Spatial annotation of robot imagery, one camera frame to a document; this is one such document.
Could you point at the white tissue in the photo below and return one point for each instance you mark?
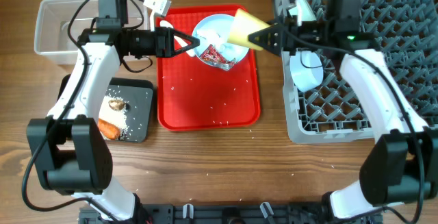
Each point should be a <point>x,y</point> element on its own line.
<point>211,37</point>

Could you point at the black waste tray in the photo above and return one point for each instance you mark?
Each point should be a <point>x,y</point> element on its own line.
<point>138,114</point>

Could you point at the yellow cup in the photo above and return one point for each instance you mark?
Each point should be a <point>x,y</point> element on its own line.
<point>243,25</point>

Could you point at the clear plastic bin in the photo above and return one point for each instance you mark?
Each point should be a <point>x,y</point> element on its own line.
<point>54,18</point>

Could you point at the green bowl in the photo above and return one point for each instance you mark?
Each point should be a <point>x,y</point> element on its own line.
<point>302,11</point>

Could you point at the brown mushroom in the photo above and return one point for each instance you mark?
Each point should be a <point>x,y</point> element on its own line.
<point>116,104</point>

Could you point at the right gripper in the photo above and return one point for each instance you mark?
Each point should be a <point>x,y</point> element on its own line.
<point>278,40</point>

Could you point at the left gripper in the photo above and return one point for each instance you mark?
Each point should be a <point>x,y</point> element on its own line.
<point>163,37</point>

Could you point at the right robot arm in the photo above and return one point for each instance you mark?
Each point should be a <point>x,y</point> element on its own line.
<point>402,166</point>

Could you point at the light blue plate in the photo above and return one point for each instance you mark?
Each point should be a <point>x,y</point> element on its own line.
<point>221,23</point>

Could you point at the red serving tray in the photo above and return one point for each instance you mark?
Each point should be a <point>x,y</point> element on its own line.
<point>193,95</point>

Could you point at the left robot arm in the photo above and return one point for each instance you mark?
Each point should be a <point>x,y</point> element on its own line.
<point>68,151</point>

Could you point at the grey dishwasher rack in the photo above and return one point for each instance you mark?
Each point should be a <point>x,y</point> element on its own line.
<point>406,32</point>

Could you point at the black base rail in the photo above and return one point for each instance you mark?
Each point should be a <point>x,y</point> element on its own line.
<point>292,213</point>

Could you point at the white plastic spoon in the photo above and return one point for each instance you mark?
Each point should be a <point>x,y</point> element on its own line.
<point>167,25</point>

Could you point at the light blue bowl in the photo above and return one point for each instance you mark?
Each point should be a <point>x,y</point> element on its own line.
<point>306,70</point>

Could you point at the orange carrot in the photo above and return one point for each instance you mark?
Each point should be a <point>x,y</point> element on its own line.
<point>109,130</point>

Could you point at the white rice pile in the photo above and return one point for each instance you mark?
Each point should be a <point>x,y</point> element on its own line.
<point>117,118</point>

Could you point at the red snack wrapper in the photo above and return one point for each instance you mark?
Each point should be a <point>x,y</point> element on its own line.
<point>213,57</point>

